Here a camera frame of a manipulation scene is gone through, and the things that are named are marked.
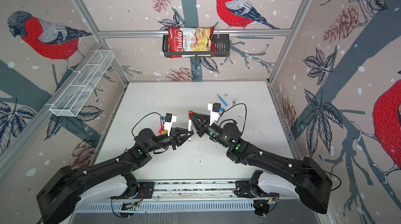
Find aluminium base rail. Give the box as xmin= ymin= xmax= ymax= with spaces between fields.
xmin=78 ymin=178 xmax=323 ymax=201

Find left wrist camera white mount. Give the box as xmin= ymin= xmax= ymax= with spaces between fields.
xmin=162 ymin=113 xmax=176 ymax=136

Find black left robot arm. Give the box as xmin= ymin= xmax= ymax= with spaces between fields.
xmin=36 ymin=127 xmax=194 ymax=224

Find blue marker pen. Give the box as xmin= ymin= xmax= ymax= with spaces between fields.
xmin=217 ymin=94 xmax=228 ymax=107

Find black wire wall basket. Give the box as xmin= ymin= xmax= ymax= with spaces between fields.
xmin=162 ymin=34 xmax=230 ymax=59

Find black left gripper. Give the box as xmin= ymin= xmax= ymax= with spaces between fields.
xmin=146 ymin=126 xmax=192 ymax=153

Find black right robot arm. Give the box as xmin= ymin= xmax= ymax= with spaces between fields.
xmin=189 ymin=112 xmax=333 ymax=214

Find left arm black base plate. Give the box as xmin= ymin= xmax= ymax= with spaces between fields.
xmin=123 ymin=181 xmax=155 ymax=200

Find red cassava chips bag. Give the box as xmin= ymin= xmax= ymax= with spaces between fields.
xmin=166 ymin=27 xmax=215 ymax=59

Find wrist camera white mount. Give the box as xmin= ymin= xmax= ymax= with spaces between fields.
xmin=162 ymin=113 xmax=176 ymax=136
xmin=207 ymin=103 xmax=223 ymax=126

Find white whiteboard marker pen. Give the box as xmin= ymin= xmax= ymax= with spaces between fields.
xmin=188 ymin=118 xmax=192 ymax=131

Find white wire mesh shelf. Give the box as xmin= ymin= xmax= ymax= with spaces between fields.
xmin=50 ymin=50 xmax=114 ymax=117

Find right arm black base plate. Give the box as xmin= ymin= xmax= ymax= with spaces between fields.
xmin=234 ymin=180 xmax=278 ymax=199

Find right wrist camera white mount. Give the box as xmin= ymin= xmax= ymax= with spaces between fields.
xmin=207 ymin=103 xmax=223 ymax=126

